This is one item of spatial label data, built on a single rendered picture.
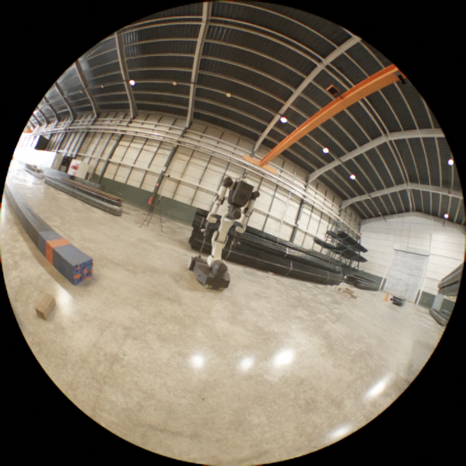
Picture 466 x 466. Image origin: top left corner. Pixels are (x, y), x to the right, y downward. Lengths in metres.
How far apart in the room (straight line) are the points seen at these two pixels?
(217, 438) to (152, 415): 0.26
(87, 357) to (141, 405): 0.32
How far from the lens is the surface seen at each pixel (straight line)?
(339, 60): 9.56
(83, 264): 1.29
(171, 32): 11.49
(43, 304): 1.07
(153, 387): 0.79
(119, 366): 0.84
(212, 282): 1.67
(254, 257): 3.59
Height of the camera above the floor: 0.74
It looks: 1 degrees down
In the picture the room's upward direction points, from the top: 19 degrees clockwise
